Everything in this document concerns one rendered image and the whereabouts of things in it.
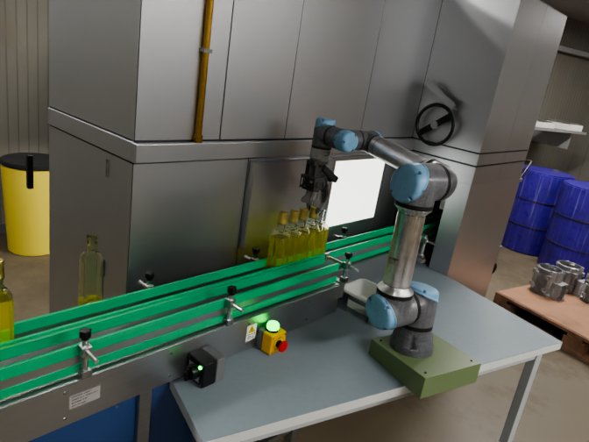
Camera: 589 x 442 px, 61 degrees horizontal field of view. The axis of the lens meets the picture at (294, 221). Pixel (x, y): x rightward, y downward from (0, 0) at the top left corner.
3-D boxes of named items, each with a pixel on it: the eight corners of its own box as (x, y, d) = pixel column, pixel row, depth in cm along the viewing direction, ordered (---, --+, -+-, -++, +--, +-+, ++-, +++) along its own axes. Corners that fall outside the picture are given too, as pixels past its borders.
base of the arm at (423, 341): (442, 354, 171) (448, 328, 168) (408, 360, 164) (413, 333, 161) (413, 333, 184) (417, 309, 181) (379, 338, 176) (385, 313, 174)
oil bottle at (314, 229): (302, 268, 208) (310, 219, 202) (313, 273, 205) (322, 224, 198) (294, 271, 204) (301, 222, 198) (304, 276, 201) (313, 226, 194)
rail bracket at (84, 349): (89, 371, 126) (90, 324, 122) (103, 386, 122) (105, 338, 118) (74, 377, 123) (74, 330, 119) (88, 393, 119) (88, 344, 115)
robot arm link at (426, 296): (441, 325, 170) (449, 288, 167) (414, 332, 162) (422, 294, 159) (414, 310, 179) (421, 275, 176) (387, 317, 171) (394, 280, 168)
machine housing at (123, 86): (352, 199, 382) (389, 5, 340) (446, 233, 334) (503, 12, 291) (26, 253, 212) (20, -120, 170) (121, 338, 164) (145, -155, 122)
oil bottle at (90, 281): (95, 310, 153) (98, 230, 145) (102, 318, 149) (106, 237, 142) (76, 314, 150) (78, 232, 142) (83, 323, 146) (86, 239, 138)
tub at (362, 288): (358, 295, 222) (363, 276, 219) (402, 317, 208) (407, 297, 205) (335, 304, 209) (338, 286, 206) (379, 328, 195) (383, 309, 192)
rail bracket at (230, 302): (230, 321, 160) (234, 283, 156) (244, 331, 155) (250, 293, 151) (220, 324, 157) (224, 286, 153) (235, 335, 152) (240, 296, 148)
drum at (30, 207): (62, 235, 422) (63, 153, 401) (68, 256, 386) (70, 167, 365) (1, 238, 400) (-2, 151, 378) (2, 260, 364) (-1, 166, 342)
